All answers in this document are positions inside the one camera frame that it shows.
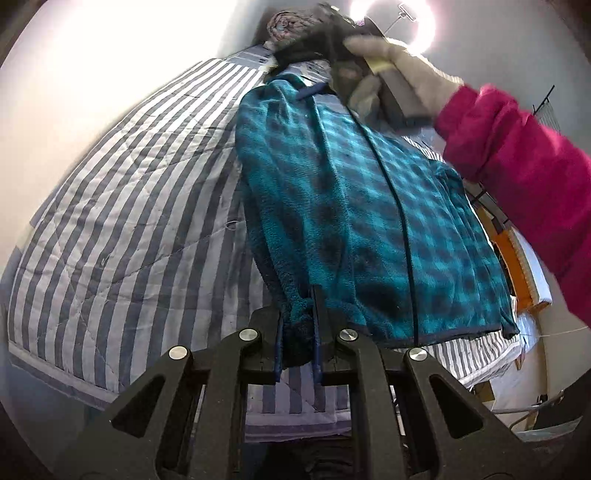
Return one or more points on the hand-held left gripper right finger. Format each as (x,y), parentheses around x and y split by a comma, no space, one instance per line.
(317,344)

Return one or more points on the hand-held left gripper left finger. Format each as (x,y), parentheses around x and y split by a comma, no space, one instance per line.
(278,344)

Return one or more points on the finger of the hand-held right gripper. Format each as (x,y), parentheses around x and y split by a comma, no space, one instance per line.
(300,48)

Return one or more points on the teal plaid fleece jacket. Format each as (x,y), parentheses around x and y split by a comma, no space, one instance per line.
(351,207)

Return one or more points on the person's right hand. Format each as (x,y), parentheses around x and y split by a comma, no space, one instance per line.
(415,64)

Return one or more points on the rolled knit blanket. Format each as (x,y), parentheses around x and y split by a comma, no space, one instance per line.
(291,27)

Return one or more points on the blue white striped quilt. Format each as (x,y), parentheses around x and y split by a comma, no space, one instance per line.
(138,207)

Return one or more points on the orange box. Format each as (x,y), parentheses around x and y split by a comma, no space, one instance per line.
(510,258)

